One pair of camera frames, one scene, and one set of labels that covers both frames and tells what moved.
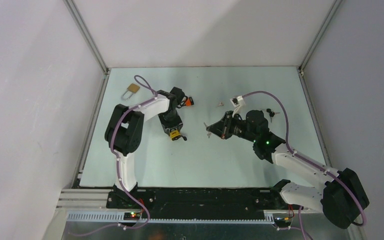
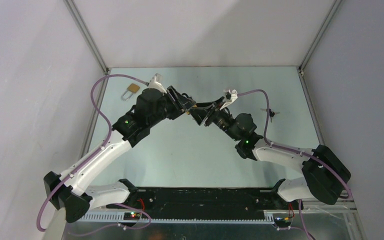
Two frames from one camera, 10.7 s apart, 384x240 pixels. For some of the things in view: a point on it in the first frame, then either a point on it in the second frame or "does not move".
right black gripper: [222, 128] to [200, 114]
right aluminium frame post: [316, 43] does not move
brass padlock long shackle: [132, 88] does not move
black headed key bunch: [272, 113] does not move
